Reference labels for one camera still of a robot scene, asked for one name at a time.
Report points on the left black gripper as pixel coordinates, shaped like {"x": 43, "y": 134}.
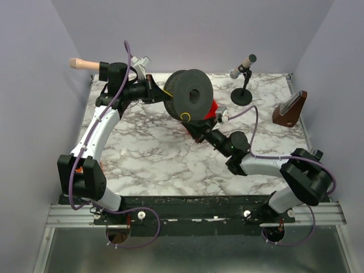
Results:
{"x": 151, "y": 89}

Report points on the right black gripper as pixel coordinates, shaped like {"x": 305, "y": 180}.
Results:
{"x": 203, "y": 131}

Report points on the grey cable spool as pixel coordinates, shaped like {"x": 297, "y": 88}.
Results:
{"x": 192, "y": 93}

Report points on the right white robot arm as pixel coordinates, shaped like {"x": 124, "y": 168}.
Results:
{"x": 308, "y": 181}

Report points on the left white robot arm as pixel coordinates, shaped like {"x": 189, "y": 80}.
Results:
{"x": 91, "y": 185}

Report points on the red plastic bin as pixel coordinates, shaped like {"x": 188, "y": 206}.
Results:
{"x": 211, "y": 113}

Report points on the brown wooden metronome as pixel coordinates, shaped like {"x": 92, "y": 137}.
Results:
{"x": 287, "y": 113}

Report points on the beige microphone on stand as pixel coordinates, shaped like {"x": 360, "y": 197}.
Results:
{"x": 101, "y": 67}

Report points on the black metronome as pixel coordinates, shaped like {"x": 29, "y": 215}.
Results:
{"x": 317, "y": 154}

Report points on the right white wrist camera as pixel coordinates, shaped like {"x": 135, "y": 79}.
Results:
{"x": 222, "y": 114}

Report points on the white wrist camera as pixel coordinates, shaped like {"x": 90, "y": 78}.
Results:
{"x": 222, "y": 114}
{"x": 140, "y": 66}

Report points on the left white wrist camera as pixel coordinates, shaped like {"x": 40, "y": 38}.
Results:
{"x": 140, "y": 66}

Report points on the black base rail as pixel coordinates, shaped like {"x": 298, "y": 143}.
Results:
{"x": 194, "y": 215}

